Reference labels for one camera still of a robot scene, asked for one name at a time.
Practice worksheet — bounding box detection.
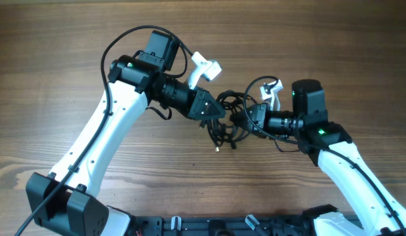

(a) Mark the black HDMI cable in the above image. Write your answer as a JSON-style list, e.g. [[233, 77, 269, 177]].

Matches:
[[199, 90, 259, 153]]

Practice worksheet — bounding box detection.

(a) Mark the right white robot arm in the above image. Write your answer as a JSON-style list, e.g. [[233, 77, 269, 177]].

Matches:
[[230, 77, 406, 235]]

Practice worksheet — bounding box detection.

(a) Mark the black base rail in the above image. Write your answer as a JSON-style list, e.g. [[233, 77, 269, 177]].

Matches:
[[126, 215, 316, 236]]

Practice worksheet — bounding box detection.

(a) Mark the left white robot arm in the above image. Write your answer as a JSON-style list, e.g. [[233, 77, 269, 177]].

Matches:
[[26, 26, 225, 235]]

